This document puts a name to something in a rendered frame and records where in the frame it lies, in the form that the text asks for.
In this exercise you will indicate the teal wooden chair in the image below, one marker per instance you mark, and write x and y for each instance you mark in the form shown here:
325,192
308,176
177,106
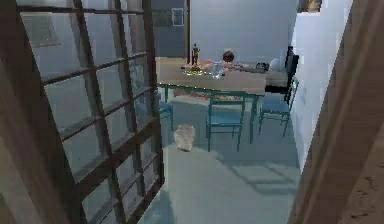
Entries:
165,109
276,106
224,117

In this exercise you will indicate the pale crumpled floor cloth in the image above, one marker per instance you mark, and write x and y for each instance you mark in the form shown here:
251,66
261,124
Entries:
184,137

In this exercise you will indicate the teal legged dining table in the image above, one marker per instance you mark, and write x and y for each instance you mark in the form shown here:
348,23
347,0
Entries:
206,81

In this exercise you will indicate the clear glass vase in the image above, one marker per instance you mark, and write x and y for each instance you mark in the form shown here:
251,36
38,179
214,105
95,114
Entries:
217,69

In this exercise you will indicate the dark bronze statuette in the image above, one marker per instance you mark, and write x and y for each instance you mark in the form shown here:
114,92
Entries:
195,55

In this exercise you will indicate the brown round ball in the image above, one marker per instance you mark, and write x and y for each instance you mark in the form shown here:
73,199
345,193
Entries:
228,56

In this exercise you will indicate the brown glazed room door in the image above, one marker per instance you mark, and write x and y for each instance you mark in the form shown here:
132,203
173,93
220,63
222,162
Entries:
100,113

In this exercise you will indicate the white pillow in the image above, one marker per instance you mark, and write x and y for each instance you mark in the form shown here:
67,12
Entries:
275,64

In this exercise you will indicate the white framed window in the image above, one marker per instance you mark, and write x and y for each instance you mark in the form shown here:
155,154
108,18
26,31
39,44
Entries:
177,16

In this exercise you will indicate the brown framed wall picture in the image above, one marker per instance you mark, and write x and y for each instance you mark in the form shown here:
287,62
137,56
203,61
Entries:
310,5

